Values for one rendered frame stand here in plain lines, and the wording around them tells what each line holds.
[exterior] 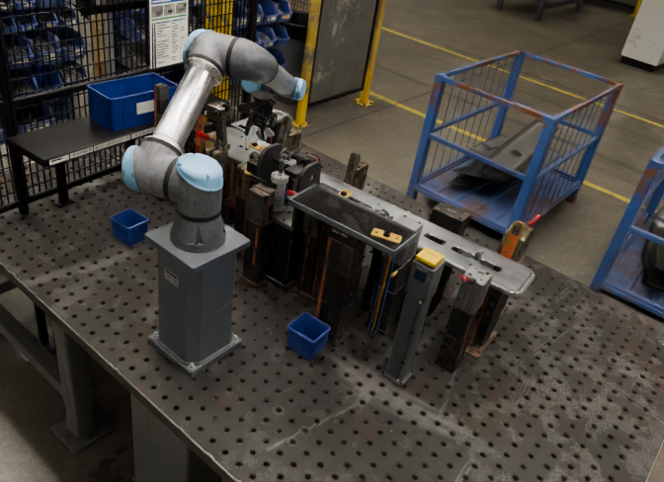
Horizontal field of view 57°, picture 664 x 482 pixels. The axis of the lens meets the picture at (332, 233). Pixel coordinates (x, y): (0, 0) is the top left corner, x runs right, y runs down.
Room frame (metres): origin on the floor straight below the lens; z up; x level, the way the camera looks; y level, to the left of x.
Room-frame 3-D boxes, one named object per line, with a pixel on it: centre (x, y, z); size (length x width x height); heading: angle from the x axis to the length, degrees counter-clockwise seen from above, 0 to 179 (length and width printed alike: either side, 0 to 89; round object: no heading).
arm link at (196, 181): (1.37, 0.37, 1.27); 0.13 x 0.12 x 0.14; 79
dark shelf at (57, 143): (2.19, 0.86, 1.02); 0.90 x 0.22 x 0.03; 150
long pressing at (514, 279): (1.91, -0.04, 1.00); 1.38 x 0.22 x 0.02; 60
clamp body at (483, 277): (1.48, -0.45, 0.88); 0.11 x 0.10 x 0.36; 150
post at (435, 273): (1.38, -0.27, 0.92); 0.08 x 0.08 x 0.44; 60
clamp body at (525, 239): (1.79, -0.62, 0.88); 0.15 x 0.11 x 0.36; 150
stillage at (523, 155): (3.98, -1.13, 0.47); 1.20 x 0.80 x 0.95; 144
